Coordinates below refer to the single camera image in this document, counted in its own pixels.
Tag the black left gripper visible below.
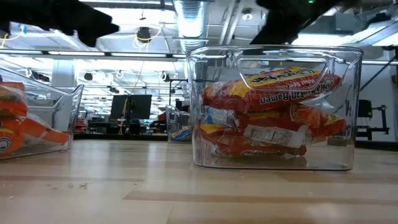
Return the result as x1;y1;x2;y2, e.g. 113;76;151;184
0;0;120;48

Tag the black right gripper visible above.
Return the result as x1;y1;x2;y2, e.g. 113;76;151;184
250;0;340;46

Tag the orange Maruchan ramen packet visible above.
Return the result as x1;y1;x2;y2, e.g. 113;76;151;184
0;127;26;156
0;81;29;118
0;114;70;146

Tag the blue Maruchan ramen packet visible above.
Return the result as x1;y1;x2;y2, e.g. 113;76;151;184
170;126;193;141

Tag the black computer monitor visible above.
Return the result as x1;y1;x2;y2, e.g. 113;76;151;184
128;94;152;121
110;95;130;121

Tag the black diagonal pole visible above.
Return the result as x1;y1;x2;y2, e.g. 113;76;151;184
359;55;398;93

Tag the black monitor stand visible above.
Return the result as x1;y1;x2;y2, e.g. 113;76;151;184
356;99;390;141

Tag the small clear plastic bin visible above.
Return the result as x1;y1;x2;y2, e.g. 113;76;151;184
165;105;193;144

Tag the large clear plastic bin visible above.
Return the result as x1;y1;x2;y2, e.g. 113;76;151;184
186;45;364;171

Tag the black overhead camera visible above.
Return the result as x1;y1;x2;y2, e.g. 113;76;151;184
136;26;152;44

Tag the yellow cable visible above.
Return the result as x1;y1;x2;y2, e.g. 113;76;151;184
119;26;163;135

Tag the aluminium frame bar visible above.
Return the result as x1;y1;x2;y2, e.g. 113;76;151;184
0;49;188;62

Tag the silver ventilation duct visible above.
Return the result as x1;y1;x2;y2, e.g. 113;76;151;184
173;0;208;53

